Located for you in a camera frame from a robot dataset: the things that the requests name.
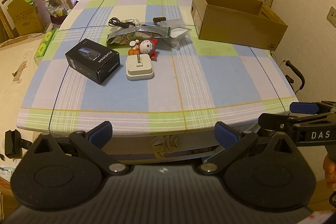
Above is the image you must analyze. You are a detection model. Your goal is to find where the black shaver box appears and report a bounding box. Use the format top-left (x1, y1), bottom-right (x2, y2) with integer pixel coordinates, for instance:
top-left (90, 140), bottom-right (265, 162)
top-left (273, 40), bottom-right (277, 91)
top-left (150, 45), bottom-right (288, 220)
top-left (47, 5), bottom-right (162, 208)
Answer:
top-left (65, 38), bottom-right (120, 85)

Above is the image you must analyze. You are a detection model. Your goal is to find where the white power adapter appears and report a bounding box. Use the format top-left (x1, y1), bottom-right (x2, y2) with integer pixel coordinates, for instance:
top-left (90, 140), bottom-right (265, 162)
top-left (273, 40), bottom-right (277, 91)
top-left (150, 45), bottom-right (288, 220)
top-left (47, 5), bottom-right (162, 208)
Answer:
top-left (125, 54), bottom-right (154, 81)

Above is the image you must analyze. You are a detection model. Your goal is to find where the Doraemon toy figure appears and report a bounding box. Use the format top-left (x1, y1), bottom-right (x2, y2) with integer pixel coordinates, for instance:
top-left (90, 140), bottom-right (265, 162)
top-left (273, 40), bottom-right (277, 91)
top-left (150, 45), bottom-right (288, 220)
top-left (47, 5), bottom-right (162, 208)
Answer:
top-left (127, 39), bottom-right (158, 59)

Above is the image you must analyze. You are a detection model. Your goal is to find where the silver foil bag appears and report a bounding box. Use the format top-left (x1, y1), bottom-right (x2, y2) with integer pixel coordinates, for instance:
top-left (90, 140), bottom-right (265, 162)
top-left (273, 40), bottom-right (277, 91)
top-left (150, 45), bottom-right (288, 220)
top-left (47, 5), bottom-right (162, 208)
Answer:
top-left (106, 26), bottom-right (171, 45)

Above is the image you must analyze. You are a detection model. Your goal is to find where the black USB cable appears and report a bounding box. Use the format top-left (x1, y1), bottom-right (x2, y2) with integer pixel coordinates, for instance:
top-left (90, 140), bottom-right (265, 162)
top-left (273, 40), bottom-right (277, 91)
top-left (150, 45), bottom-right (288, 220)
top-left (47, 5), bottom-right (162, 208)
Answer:
top-left (108, 16), bottom-right (140, 30)

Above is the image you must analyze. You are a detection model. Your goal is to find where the white pad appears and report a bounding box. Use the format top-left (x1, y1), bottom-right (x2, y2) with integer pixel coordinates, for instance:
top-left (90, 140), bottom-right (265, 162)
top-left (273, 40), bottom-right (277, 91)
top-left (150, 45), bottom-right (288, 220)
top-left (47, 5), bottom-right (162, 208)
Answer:
top-left (159, 19), bottom-right (191, 50)

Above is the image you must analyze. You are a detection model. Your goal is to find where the brown cardboard box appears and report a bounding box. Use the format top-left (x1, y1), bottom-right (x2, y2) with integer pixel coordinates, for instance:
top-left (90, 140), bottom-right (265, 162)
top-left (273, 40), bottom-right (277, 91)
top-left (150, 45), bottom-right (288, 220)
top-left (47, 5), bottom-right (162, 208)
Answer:
top-left (191, 0), bottom-right (288, 51)

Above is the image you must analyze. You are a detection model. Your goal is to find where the brown hair scrunchie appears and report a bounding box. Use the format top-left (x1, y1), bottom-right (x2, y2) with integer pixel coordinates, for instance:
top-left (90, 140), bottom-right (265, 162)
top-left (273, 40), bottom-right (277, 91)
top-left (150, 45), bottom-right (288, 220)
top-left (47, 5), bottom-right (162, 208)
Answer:
top-left (153, 16), bottom-right (166, 23)

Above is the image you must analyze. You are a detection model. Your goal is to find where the person's right hand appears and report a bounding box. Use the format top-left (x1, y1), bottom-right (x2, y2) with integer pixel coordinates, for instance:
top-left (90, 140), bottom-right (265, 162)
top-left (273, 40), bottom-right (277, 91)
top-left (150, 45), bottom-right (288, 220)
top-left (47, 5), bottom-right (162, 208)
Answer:
top-left (323, 155), bottom-right (336, 190)

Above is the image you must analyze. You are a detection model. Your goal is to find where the checkered tablecloth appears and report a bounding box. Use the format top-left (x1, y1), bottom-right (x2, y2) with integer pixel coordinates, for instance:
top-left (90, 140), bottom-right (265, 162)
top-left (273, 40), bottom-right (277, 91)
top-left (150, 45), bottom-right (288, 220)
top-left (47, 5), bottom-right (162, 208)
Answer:
top-left (17, 0), bottom-right (297, 137)

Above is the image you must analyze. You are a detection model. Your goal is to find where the green tissue pack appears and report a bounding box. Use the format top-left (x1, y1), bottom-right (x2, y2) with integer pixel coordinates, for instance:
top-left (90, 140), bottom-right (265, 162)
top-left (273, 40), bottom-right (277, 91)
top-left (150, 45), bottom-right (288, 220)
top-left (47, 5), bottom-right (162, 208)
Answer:
top-left (34, 28), bottom-right (59, 65)

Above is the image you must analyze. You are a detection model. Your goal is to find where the brown cardboard boxes pile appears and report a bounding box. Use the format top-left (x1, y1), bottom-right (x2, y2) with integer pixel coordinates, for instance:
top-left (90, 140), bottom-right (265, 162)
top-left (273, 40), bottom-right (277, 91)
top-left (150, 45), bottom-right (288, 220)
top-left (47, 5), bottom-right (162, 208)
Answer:
top-left (1, 0), bottom-right (77, 38)

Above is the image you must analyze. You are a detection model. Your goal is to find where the black handle by wall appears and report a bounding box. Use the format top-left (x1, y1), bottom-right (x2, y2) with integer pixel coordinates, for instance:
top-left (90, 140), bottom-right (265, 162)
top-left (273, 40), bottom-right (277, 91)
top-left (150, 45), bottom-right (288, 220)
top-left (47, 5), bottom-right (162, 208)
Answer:
top-left (284, 60), bottom-right (306, 94)

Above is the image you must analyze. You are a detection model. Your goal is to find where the single wall socket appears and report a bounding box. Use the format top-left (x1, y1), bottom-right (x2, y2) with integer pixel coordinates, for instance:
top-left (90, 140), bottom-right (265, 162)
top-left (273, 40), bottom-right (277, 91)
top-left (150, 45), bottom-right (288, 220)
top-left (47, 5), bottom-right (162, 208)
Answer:
top-left (326, 6), bottom-right (336, 27)

